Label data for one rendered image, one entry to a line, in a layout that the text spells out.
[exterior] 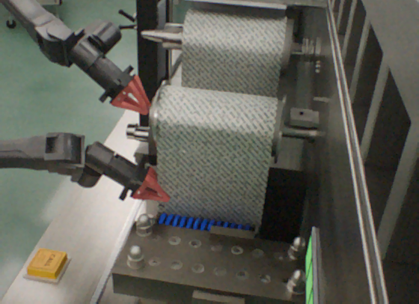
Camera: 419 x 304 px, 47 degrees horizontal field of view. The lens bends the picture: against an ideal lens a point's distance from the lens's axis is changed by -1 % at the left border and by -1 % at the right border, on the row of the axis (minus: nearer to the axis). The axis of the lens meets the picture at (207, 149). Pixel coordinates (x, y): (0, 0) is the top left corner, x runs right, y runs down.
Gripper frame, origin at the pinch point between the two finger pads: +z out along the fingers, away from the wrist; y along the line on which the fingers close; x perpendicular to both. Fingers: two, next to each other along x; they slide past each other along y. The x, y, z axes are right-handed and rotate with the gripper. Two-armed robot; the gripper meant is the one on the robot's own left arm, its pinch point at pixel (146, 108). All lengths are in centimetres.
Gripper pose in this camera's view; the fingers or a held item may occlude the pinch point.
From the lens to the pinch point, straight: 108.7
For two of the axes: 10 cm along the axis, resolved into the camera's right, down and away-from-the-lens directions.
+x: 6.5, -6.0, -4.7
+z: 7.4, 6.5, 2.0
